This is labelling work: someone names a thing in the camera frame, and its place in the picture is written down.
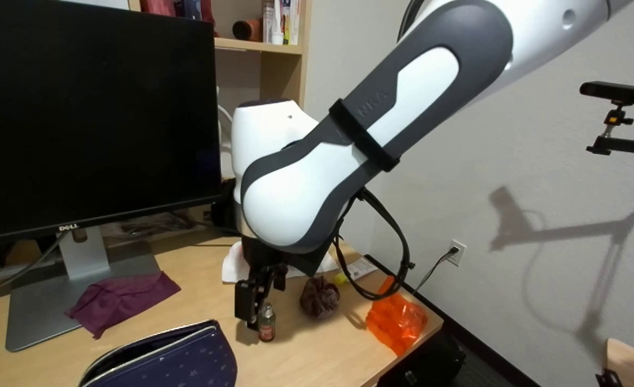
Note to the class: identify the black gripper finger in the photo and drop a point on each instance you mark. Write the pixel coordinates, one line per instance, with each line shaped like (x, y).
(243, 299)
(278, 276)

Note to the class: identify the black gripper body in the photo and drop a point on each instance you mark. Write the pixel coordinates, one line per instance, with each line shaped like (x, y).
(260, 260)

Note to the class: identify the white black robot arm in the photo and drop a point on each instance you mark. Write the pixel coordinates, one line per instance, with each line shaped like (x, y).
(295, 175)

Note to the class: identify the navy dotted purse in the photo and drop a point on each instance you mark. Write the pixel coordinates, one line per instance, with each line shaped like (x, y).
(194, 355)

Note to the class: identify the purple round pouch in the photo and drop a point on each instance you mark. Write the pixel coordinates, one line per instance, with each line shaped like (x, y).
(319, 297)

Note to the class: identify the yellow green marker pen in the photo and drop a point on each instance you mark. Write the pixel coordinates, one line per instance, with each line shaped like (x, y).
(347, 276)

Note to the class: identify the orange plastic bag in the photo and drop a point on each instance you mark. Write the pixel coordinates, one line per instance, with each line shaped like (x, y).
(395, 321)

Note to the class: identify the purple cloth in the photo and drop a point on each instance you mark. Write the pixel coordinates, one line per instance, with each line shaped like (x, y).
(111, 301)

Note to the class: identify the black backpack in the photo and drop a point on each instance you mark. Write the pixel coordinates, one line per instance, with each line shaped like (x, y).
(433, 363)

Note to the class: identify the black computer monitor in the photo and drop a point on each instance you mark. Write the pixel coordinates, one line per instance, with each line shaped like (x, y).
(103, 115)

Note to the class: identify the white wall power outlet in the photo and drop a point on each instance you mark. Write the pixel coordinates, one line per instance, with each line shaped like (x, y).
(456, 252)

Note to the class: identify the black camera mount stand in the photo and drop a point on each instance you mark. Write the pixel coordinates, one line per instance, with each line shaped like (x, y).
(622, 98)

